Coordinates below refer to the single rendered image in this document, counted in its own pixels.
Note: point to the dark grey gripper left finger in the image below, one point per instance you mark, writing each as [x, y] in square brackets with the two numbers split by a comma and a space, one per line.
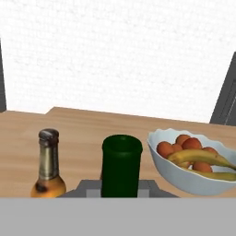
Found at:
[89, 188]

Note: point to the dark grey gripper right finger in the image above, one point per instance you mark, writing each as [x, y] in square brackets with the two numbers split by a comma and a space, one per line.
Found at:
[147, 188]

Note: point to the dark green glass bottle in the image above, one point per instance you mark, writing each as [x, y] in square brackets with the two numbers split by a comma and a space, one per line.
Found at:
[121, 167]

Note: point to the white wavy fruit bowl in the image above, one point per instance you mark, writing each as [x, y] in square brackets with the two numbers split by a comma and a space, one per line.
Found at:
[178, 178]

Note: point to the orange fruit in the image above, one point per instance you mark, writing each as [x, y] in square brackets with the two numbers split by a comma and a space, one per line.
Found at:
[182, 139]
[192, 143]
[177, 147]
[202, 167]
[210, 150]
[165, 149]

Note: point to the amber bottle with silver neck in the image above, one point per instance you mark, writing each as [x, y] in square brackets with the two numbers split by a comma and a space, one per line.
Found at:
[48, 166]

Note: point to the yellow banana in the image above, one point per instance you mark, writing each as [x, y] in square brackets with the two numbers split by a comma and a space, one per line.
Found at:
[199, 156]

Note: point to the dark grey appliance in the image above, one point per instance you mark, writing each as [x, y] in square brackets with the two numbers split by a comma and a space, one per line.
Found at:
[226, 98]

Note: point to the dark grey cabinet panel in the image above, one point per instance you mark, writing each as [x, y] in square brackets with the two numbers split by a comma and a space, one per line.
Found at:
[2, 83]

